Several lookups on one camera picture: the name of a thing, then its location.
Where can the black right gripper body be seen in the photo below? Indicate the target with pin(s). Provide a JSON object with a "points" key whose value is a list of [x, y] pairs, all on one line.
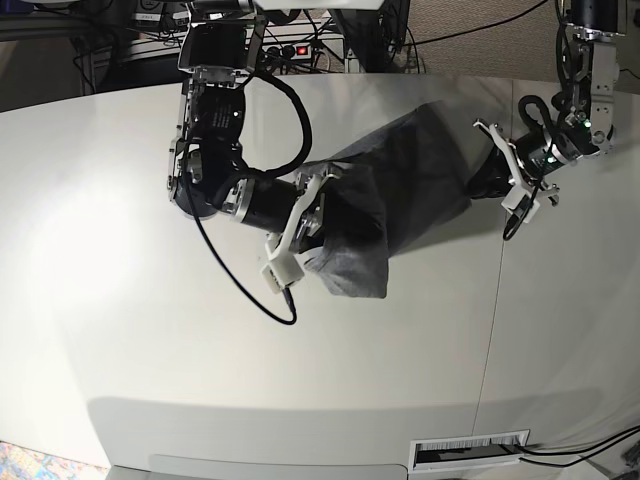
{"points": [[309, 232]]}

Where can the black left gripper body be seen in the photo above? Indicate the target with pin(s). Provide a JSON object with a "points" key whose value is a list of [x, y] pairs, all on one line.
{"points": [[491, 180]]}

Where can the grey T-shirt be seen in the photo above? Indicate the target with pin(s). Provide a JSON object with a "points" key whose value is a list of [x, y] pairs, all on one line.
{"points": [[389, 189]]}

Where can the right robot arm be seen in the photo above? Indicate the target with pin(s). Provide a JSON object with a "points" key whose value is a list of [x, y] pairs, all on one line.
{"points": [[221, 53]]}

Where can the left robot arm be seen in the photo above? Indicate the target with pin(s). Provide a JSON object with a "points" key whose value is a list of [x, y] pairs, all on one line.
{"points": [[577, 123]]}

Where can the grey table leg column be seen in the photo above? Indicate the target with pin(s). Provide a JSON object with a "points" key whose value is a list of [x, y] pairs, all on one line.
{"points": [[353, 26]]}

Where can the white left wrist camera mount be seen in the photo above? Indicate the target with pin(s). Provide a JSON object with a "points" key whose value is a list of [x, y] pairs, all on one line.
{"points": [[528, 187]]}

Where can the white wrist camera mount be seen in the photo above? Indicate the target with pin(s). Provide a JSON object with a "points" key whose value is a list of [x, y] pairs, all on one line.
{"points": [[282, 270], [528, 187]]}

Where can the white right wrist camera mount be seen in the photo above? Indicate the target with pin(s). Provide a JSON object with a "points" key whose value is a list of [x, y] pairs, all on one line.
{"points": [[282, 270]]}

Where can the black power strip red switch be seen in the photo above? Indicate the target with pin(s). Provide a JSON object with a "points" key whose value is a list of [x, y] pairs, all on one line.
{"points": [[296, 52]]}

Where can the white cable grommet slot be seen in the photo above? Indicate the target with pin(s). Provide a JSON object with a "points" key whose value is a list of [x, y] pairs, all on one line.
{"points": [[463, 453]]}

